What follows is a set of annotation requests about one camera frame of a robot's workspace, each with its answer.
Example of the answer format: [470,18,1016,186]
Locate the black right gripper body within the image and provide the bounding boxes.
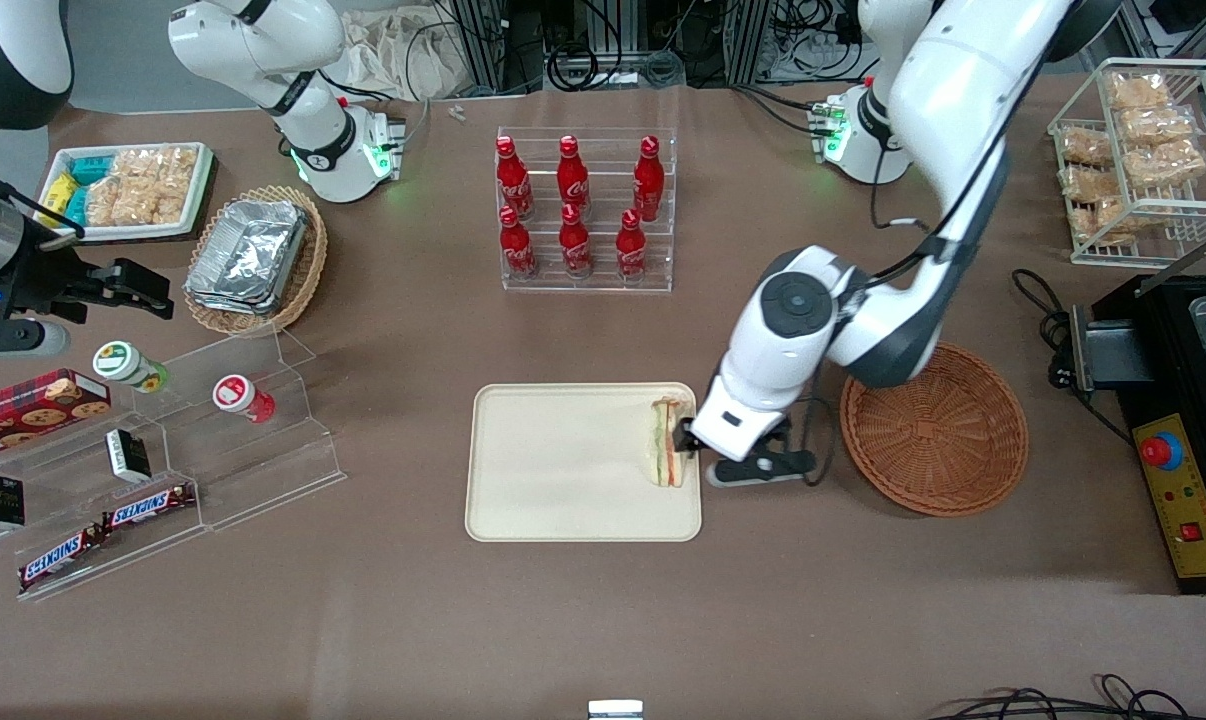
[1,243,102,327]

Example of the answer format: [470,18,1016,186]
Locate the triangular sandwich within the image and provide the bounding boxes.
[648,396,696,489]

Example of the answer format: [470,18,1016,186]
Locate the white rectangular snack tray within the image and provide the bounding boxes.
[36,142,216,243]

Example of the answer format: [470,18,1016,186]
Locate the cream plastic tray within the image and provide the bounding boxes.
[465,382,703,544]

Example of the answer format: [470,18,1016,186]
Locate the light oval wicker basket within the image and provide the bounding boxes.
[182,184,330,337]

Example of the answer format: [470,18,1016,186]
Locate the brown round wicker basket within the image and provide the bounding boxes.
[839,342,1030,519]

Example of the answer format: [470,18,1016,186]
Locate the green lid drink bottle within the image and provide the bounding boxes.
[92,340,172,394]

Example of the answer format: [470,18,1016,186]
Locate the clear rice cracker bag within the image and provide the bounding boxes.
[83,149,152,228]
[143,147,200,225]

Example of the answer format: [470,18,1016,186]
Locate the yellow snack packet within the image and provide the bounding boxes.
[40,171,80,217]

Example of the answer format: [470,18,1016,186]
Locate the stacked aluminium foil containers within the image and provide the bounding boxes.
[184,197,310,317]

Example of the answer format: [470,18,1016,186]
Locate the red cookie box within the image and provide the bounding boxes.
[0,368,113,464]

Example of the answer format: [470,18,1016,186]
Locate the red lid drink bottle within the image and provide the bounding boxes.
[212,373,278,425]

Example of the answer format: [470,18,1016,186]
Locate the clear acrylic bottle rack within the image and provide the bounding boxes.
[495,126,680,294]

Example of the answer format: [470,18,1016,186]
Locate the red cola bottle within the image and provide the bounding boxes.
[558,203,595,279]
[556,135,592,218]
[495,136,535,222]
[498,206,539,280]
[615,208,649,282]
[632,135,667,224]

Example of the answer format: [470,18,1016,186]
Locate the snickers chocolate bar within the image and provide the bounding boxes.
[17,527,105,594]
[99,483,197,532]

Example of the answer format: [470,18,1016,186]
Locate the clear acrylic stepped display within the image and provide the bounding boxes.
[0,324,348,603]

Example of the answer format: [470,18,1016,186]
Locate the crumpled white cloth bag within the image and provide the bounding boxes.
[338,8,469,103]

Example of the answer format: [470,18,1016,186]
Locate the grey metal box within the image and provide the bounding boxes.
[1067,304,1159,393]

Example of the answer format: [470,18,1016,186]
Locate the red emergency stop button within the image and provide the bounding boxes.
[1139,433,1186,473]

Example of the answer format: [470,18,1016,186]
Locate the cracker packet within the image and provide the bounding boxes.
[1121,140,1206,191]
[1059,163,1126,204]
[1091,195,1161,244]
[1106,72,1172,111]
[1056,127,1114,168]
[1116,104,1198,147]

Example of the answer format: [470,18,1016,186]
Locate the black machine with yellow panel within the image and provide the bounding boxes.
[1091,272,1206,597]

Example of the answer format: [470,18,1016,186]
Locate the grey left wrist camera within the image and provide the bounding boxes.
[707,449,820,489]

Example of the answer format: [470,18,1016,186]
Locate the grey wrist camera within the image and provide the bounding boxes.
[0,320,70,363]
[707,449,820,489]

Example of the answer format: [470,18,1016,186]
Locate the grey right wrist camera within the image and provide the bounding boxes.
[0,320,70,363]

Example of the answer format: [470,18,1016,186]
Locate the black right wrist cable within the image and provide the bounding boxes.
[0,153,87,239]

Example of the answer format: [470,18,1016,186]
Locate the black left base cables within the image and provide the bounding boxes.
[731,83,836,138]

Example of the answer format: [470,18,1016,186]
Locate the black machine power cable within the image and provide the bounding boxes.
[1011,268,1136,446]

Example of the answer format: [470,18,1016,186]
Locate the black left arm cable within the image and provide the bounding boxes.
[801,55,1049,488]

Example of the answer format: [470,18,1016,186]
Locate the aluminium frame post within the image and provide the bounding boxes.
[725,0,776,87]
[451,0,546,97]

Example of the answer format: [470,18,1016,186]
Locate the black floor cables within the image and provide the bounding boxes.
[928,673,1206,720]

